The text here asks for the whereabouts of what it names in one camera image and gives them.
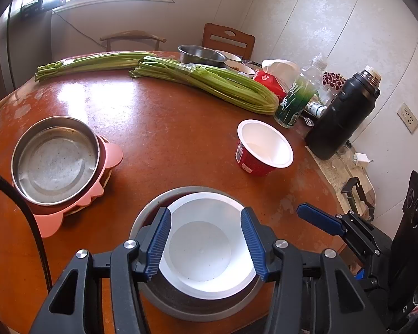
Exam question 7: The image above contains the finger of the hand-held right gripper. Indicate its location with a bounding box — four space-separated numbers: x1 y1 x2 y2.
297 203 383 267
341 177 375 221

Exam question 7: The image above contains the grey refrigerator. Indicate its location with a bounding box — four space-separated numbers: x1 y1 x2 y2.
0 0 54 95

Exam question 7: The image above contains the round steel plate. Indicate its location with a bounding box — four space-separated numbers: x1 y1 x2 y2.
11 116 101 205

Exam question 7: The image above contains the red dotted cloth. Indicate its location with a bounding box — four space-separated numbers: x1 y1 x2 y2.
322 71 346 88

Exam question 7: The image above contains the black thermos flask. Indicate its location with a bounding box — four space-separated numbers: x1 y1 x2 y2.
305 65 382 161

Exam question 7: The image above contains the black box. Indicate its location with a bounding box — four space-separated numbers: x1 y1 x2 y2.
21 0 53 18

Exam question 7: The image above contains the red paper cup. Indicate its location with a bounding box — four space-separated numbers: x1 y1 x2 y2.
235 119 295 177

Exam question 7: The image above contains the white plastic bag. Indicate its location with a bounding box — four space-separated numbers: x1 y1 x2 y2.
261 59 301 88

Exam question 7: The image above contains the steel bowl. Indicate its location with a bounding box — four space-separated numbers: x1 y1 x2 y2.
178 45 227 68

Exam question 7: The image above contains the plastic-wrapped celery bunch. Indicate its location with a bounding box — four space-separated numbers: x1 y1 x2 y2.
130 56 280 116

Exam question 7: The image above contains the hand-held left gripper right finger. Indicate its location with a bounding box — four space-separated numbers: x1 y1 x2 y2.
240 207 384 334

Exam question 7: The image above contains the black cable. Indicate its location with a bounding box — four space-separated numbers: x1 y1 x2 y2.
0 167 53 293

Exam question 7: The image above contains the bowl with food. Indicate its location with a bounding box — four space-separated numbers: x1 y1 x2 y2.
225 59 257 78

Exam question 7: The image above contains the orange-back wooden chair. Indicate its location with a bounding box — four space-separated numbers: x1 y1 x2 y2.
201 23 256 60

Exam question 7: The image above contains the red packet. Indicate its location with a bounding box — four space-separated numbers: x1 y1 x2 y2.
253 70 288 100

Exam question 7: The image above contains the small white bottle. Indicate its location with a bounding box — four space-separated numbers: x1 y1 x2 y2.
307 101 328 118

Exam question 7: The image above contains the pink pig-shaped plate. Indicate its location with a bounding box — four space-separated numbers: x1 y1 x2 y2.
31 135 125 239
63 170 113 218

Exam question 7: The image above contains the wall socket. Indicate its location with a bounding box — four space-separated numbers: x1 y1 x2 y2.
397 102 418 134

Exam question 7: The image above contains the white bowl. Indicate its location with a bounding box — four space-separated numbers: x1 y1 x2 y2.
159 192 260 293

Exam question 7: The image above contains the thin wall cable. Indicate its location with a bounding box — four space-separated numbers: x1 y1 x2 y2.
52 10 102 41

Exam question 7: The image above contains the curved-back wooden chair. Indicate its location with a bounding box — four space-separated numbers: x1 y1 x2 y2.
100 30 167 52

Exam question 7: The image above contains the green-label plastic bottle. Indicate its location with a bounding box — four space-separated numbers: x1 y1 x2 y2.
274 53 328 129

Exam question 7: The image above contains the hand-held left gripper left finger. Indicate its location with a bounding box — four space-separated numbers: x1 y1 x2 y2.
30 207 172 334

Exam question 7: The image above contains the loose celery bunch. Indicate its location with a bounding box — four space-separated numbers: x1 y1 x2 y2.
34 51 157 83

